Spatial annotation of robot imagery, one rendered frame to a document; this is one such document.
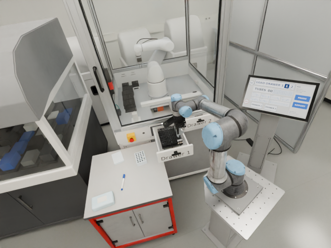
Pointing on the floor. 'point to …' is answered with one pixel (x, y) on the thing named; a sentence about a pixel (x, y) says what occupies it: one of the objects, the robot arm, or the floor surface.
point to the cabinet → (175, 173)
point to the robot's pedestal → (220, 232)
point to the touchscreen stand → (262, 148)
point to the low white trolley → (131, 198)
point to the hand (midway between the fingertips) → (176, 134)
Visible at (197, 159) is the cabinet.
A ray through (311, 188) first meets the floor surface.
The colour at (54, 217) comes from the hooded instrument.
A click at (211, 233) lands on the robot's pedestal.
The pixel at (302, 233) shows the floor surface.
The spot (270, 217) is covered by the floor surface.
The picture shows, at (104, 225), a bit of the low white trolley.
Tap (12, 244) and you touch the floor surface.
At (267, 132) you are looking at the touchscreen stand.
